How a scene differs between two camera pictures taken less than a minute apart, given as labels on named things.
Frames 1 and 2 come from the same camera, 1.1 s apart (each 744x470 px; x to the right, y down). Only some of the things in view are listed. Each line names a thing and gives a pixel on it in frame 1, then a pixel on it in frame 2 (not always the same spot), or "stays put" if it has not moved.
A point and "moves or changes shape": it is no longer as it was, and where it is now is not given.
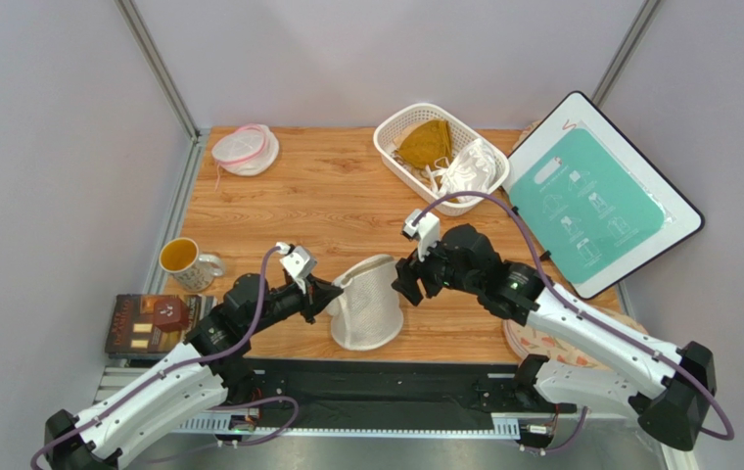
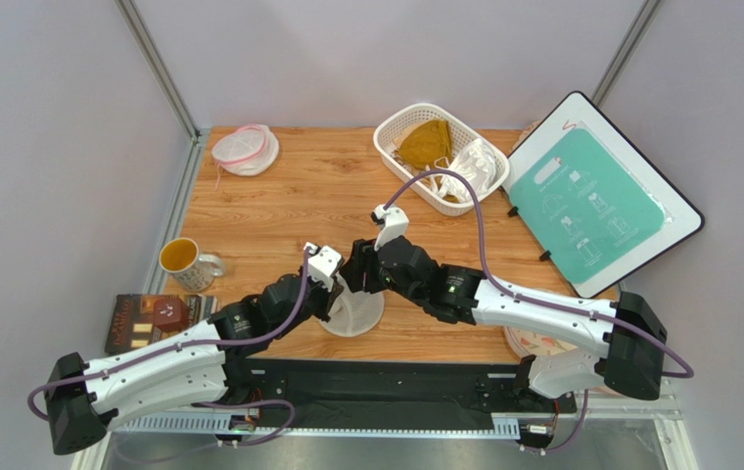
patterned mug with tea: (181, 258) stays put
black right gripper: (415, 275) → (358, 271)
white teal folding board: (594, 197) stays put
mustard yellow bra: (428, 145) stays put
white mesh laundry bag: (368, 313) moves or changes shape
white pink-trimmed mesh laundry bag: (250, 150) stays put
